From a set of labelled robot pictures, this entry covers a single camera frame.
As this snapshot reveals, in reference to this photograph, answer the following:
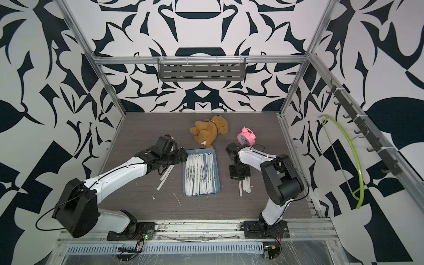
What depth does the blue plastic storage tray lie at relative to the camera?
86 centimetres

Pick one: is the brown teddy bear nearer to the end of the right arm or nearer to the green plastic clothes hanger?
the end of the right arm

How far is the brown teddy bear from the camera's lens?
0.98 m

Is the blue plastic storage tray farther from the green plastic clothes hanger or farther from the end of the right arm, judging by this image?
the green plastic clothes hanger

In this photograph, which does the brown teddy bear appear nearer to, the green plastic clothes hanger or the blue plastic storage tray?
the blue plastic storage tray

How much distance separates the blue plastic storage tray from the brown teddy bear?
1.9 inches
